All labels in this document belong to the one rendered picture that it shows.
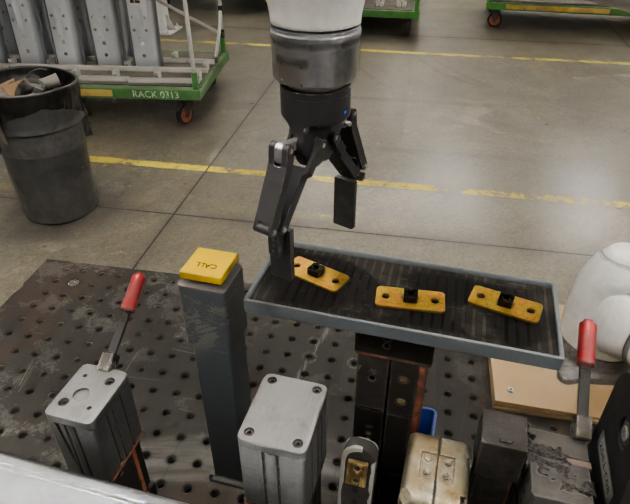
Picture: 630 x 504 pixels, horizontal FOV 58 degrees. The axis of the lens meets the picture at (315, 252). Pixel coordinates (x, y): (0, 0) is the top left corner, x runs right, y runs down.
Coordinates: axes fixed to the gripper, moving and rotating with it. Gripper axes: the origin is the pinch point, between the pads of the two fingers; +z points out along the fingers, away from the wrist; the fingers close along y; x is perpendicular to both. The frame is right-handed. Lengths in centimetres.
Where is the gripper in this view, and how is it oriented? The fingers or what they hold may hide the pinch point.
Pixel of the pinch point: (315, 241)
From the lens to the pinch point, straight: 70.8
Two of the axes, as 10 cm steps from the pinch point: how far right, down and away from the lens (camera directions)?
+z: 0.0, 8.2, 5.7
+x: 8.2, 3.2, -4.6
